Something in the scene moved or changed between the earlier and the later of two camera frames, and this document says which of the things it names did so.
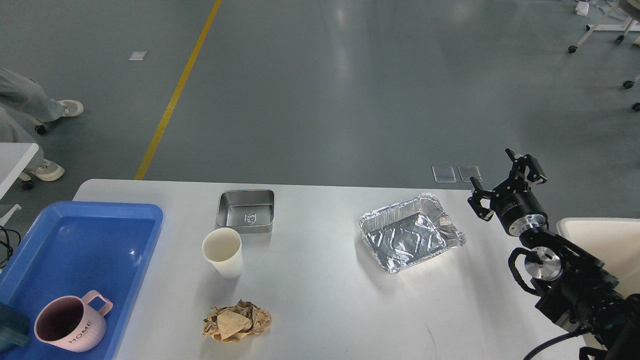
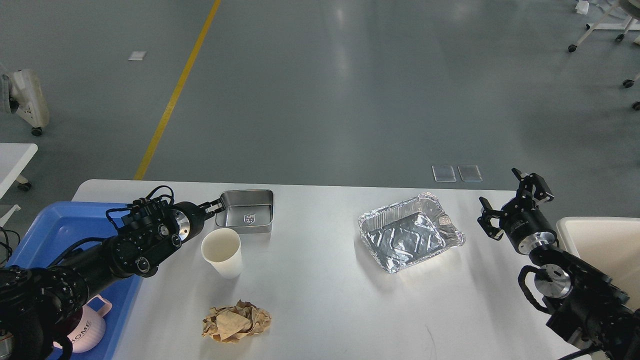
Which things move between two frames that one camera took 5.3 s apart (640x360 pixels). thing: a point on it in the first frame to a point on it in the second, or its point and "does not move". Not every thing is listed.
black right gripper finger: (474, 200) to (488, 213)
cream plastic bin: (615, 242) does not move
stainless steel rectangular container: (250, 211) does not move
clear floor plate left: (444, 174) does not move
